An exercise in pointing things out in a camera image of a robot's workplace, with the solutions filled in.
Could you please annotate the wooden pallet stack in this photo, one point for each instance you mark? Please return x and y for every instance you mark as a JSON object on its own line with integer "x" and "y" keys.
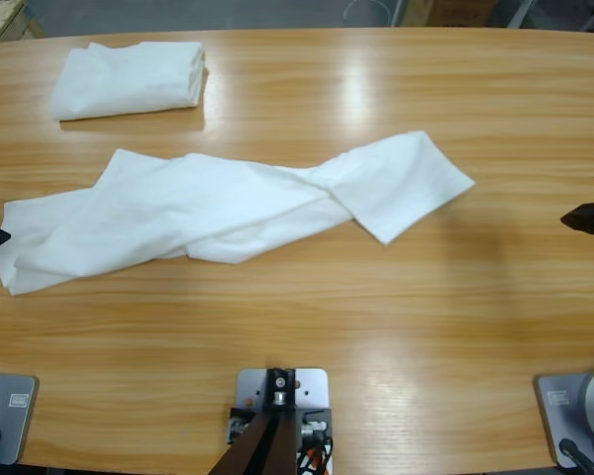
{"x": 2, "y": 20}

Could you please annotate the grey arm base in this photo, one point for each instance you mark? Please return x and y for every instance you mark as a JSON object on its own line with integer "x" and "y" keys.
{"x": 5, "y": 425}
{"x": 564, "y": 415}

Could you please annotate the white mount plate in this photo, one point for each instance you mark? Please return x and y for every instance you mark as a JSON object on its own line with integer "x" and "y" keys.
{"x": 312, "y": 391}

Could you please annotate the folded white T-shirt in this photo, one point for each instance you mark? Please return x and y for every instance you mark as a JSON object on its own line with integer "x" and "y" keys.
{"x": 128, "y": 79}

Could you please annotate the brown cardboard box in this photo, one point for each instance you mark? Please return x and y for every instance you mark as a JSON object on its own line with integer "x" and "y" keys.
{"x": 440, "y": 12}

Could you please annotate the white T-shirt with small print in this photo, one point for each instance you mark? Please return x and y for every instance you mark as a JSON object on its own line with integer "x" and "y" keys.
{"x": 178, "y": 208}

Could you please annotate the orange clamp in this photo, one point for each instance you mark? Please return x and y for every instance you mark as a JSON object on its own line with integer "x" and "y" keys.
{"x": 318, "y": 452}

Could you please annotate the silver bracket fitting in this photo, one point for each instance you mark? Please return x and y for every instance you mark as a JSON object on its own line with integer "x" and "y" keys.
{"x": 313, "y": 429}
{"x": 237, "y": 429}

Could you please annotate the dark camera post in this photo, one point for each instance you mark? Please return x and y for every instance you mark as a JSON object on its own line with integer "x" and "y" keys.
{"x": 272, "y": 445}

